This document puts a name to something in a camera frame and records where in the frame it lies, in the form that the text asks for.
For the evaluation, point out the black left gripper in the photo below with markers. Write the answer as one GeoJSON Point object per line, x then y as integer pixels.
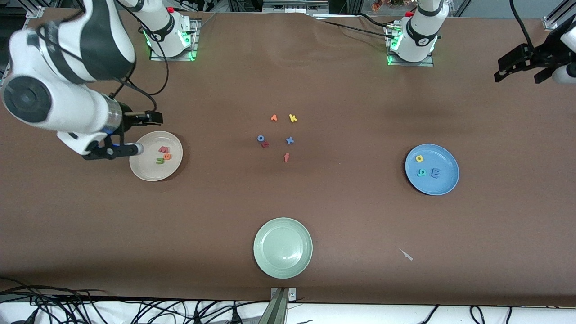
{"type": "Point", "coordinates": [543, 57]}

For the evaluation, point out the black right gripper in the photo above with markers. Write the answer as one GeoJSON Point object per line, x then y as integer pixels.
{"type": "Point", "coordinates": [128, 115]}

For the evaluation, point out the red letter w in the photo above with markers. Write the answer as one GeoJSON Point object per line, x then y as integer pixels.
{"type": "Point", "coordinates": [164, 149]}

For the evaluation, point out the blue letter m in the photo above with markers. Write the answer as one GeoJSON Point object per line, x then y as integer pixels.
{"type": "Point", "coordinates": [435, 173]}

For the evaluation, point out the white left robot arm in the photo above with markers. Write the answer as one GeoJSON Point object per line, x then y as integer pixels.
{"type": "Point", "coordinates": [418, 36]}

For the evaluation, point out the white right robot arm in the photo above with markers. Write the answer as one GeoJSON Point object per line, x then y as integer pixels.
{"type": "Point", "coordinates": [72, 112]}

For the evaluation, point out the beige brown plate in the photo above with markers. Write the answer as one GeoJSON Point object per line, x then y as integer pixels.
{"type": "Point", "coordinates": [173, 167]}

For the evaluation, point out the blue plate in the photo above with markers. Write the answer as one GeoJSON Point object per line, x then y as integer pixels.
{"type": "Point", "coordinates": [443, 184]}

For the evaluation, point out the orange dried flowers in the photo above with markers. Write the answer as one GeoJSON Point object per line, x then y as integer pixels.
{"type": "Point", "coordinates": [382, 4]}

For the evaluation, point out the pale green plate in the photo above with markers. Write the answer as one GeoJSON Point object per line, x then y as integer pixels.
{"type": "Point", "coordinates": [282, 248]}

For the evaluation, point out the white paper scrap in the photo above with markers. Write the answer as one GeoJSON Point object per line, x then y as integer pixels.
{"type": "Point", "coordinates": [406, 254]}

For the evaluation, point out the aluminium profile with bracket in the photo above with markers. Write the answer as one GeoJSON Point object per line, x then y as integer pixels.
{"type": "Point", "coordinates": [551, 21]}

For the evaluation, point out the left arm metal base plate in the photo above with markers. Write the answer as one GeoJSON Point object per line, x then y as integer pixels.
{"type": "Point", "coordinates": [427, 64]}

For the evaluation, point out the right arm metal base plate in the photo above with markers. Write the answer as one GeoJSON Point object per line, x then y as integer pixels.
{"type": "Point", "coordinates": [195, 40]}

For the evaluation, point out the aluminium frame rail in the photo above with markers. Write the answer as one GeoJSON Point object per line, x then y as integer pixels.
{"type": "Point", "coordinates": [33, 12]}

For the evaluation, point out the silver metal frame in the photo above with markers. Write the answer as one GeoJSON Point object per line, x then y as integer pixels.
{"type": "Point", "coordinates": [294, 6]}

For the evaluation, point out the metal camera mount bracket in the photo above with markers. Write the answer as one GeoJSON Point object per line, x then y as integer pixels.
{"type": "Point", "coordinates": [280, 306]}

